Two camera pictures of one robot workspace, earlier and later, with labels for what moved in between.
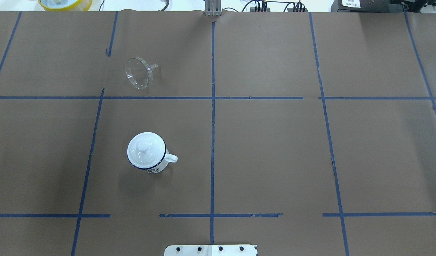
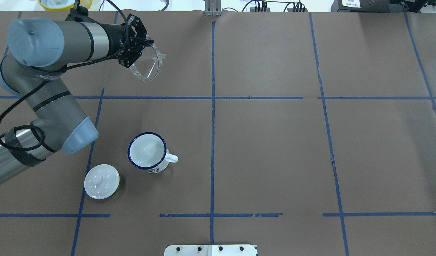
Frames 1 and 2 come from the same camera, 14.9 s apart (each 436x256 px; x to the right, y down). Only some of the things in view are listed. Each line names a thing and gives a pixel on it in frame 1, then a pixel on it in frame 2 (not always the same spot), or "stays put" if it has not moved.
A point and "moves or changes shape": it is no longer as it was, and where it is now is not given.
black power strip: x=289 y=9 stays put
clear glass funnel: x=139 y=72 moves or changes shape
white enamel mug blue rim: x=147 y=151 stays put
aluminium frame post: x=212 y=8 stays put
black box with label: x=367 y=6 stays put
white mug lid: x=146 y=150 -> x=101 y=181
